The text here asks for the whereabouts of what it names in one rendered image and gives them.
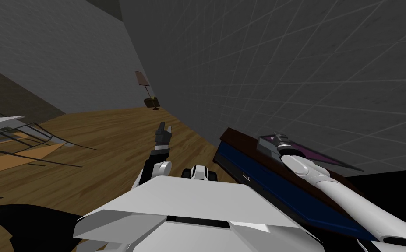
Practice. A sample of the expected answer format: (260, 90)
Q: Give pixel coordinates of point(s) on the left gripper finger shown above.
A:
(162, 126)
(169, 130)

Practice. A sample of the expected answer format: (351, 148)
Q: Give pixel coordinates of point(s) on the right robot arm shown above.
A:
(343, 196)

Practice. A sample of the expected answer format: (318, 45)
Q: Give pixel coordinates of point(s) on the blue drawer front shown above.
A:
(287, 189)

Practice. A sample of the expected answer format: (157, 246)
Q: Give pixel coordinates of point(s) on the purple flat panel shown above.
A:
(315, 154)

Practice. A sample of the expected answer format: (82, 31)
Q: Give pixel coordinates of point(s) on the dark olive rounded block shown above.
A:
(151, 102)

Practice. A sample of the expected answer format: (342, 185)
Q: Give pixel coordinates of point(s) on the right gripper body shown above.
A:
(279, 137)

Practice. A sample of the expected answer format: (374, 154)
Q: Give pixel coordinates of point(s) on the brown floor lamp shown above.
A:
(141, 79)

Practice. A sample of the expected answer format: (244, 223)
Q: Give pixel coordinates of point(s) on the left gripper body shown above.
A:
(162, 138)

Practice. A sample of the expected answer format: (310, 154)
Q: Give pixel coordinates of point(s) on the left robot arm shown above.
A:
(153, 168)

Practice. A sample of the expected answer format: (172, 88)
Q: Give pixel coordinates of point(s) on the dark brown cabinet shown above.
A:
(245, 141)

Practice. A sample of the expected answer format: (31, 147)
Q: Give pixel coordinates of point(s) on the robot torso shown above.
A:
(195, 206)

